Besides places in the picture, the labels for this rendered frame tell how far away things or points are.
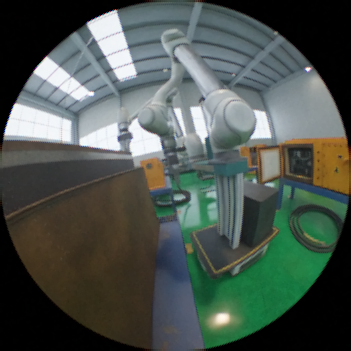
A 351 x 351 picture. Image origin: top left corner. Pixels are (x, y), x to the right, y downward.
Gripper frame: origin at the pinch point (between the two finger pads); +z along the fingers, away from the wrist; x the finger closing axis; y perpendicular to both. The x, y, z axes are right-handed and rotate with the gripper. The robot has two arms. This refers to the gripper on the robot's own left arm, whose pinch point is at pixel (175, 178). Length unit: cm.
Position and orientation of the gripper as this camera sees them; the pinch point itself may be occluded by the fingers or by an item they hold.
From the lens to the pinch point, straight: 61.2
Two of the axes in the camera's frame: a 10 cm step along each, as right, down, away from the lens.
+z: 1.9, 9.7, 1.5
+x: 1.7, 1.2, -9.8
